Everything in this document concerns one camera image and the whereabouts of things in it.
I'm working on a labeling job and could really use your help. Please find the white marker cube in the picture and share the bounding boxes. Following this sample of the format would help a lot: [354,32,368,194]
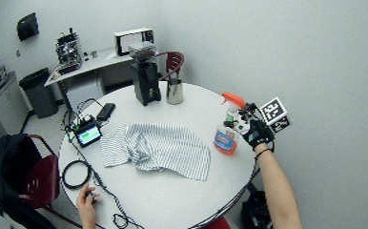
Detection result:
[258,96,293,135]

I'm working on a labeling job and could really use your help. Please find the black wristband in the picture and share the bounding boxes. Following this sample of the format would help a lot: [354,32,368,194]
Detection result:
[253,147,276,160]

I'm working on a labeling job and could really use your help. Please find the long black cable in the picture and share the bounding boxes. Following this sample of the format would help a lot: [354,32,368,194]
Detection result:
[64,97,147,229]

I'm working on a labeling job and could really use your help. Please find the black wall dispenser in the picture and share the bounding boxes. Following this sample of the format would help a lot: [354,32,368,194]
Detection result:
[15,11,42,42]

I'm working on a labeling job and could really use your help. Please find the white box appliance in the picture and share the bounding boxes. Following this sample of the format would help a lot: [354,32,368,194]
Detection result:
[113,27,156,57]

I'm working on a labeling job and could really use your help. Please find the black bag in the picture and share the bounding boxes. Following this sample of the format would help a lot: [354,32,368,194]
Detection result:
[241,190,276,229]

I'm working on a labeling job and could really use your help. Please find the striped white cloth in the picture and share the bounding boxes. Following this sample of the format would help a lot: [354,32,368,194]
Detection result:
[100,122,213,182]

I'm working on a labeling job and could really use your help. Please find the grey side desk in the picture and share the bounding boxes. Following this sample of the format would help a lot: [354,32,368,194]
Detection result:
[43,47,136,113]

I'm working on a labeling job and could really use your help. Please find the small black clicker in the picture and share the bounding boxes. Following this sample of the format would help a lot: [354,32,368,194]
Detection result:
[86,190,100,203]

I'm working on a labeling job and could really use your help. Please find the black trash bin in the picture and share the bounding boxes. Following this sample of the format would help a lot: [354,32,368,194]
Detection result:
[18,67,60,119]

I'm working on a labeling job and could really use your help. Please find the black power adapter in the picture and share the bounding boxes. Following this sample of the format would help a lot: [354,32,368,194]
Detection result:
[96,102,117,122]

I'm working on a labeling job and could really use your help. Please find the grey counter cabinet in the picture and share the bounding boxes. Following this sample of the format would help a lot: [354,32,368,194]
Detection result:
[0,71,32,138]

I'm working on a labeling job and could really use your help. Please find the small green screen device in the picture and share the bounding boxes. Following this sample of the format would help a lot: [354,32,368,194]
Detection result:
[67,114,104,149]

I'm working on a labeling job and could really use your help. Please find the red chair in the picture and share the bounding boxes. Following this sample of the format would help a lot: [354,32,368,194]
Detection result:
[202,217,233,229]
[156,51,185,82]
[18,134,84,229]

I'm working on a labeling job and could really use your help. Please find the orange spray bottle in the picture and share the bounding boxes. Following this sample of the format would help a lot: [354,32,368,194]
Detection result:
[213,92,248,156]

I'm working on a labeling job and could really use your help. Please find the coiled black cable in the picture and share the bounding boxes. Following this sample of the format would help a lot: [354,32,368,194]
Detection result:
[60,159,95,191]

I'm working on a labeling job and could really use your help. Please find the black jacket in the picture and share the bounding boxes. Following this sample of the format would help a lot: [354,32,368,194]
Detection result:
[0,133,47,229]

